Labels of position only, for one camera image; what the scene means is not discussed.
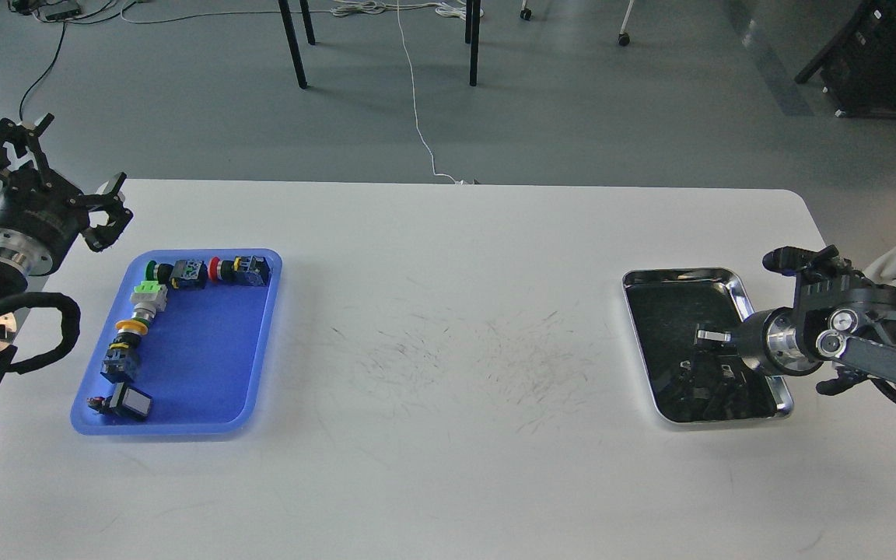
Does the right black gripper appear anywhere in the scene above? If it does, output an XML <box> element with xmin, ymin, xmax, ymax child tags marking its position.
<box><xmin>695</xmin><ymin>308</ymin><xmax>821</xmax><ymax>376</ymax></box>

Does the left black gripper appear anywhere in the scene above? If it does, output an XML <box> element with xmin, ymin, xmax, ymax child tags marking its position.
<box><xmin>0</xmin><ymin>113</ymin><xmax>134</xmax><ymax>276</ymax></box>

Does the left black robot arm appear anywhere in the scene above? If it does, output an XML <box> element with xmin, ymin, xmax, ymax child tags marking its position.
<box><xmin>0</xmin><ymin>114</ymin><xmax>134</xmax><ymax>383</ymax></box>

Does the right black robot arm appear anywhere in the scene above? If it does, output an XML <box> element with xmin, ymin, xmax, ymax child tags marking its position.
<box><xmin>694</xmin><ymin>246</ymin><xmax>896</xmax><ymax>404</ymax></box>

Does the shiny metal tray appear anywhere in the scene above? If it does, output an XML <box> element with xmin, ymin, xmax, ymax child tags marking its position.
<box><xmin>622</xmin><ymin>268</ymin><xmax>794</xmax><ymax>429</ymax></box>

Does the red emergency stop button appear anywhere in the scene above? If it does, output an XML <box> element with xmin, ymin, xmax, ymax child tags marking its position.
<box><xmin>207</xmin><ymin>255</ymin><xmax>271</xmax><ymax>287</ymax></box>

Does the blue plastic tray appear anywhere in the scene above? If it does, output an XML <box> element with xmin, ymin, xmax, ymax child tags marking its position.
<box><xmin>70</xmin><ymin>248</ymin><xmax>283</xmax><ymax>439</ymax></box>

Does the black table leg left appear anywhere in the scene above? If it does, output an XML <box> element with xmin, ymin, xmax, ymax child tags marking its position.
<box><xmin>277</xmin><ymin>0</ymin><xmax>316</xmax><ymax>89</ymax></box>

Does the black table leg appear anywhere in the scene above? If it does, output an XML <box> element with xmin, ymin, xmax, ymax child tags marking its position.
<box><xmin>277</xmin><ymin>0</ymin><xmax>316</xmax><ymax>89</ymax></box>
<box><xmin>464</xmin><ymin>0</ymin><xmax>482</xmax><ymax>86</ymax></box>

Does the black cabinet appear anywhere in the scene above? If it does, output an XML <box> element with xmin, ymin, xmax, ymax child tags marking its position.
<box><xmin>794</xmin><ymin>1</ymin><xmax>896</xmax><ymax>120</ymax></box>

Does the black table leg right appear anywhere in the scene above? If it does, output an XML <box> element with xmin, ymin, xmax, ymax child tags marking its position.
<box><xmin>464</xmin><ymin>0</ymin><xmax>482</xmax><ymax>86</ymax></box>

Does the black floor cable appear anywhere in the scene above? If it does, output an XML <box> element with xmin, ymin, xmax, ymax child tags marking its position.
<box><xmin>19</xmin><ymin>22</ymin><xmax>69</xmax><ymax>124</ymax></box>

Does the white green switch part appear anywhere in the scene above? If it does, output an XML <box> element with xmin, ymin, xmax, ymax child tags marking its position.
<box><xmin>131</xmin><ymin>280</ymin><xmax>168</xmax><ymax>323</ymax></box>

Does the green push button switch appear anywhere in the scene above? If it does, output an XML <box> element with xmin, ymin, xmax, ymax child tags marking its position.
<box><xmin>135</xmin><ymin>258</ymin><xmax>209</xmax><ymax>293</ymax></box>

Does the yellow ring selector switch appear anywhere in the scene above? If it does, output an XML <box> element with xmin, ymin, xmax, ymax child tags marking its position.
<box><xmin>100</xmin><ymin>318</ymin><xmax>150</xmax><ymax>383</ymax></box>

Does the square white button switch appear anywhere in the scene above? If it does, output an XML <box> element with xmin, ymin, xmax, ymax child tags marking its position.
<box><xmin>86</xmin><ymin>383</ymin><xmax>153</xmax><ymax>422</ymax></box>

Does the white floor cable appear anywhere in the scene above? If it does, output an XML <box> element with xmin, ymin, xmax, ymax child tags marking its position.
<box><xmin>331</xmin><ymin>0</ymin><xmax>486</xmax><ymax>186</ymax></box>

